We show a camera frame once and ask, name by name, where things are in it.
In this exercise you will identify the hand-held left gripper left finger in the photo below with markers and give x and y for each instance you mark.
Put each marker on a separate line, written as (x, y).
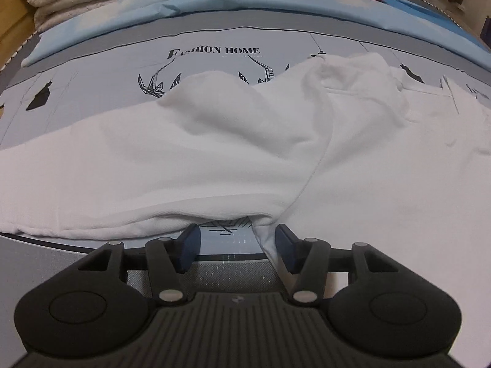
(190, 249)

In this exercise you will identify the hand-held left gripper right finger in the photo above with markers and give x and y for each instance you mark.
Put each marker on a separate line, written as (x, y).
(287, 251)

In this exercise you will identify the white t-shirt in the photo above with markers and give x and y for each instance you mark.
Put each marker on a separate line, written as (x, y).
(238, 153)

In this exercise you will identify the grey printed bed sheet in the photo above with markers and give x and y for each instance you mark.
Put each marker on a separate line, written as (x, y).
(27, 264)

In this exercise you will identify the printed blue bed sheet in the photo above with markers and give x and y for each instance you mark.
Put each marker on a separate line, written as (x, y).
(115, 65)

